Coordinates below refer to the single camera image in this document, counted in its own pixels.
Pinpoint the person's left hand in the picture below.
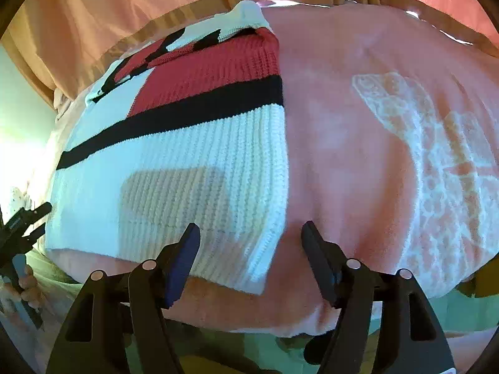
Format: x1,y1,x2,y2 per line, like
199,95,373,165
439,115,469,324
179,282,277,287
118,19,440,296
19,264,44,314

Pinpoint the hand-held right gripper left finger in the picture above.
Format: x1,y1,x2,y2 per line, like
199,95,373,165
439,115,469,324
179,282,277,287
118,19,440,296
46,223,202,374

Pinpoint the white red black knit sweater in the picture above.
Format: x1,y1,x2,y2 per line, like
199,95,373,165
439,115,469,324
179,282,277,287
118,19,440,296
45,0,288,295

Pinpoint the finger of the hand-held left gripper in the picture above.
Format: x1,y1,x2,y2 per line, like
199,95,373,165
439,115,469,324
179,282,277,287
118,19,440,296
22,224,48,242
16,202,53,223

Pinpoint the peach pink curtain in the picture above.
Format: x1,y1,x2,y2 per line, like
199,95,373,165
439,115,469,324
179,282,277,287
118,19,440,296
0,0,499,110

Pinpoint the pink blanket with white print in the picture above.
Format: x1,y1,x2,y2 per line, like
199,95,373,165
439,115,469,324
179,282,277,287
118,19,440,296
27,0,499,339

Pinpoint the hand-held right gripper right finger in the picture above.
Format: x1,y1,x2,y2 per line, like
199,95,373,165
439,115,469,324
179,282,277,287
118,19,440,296
301,220,457,374

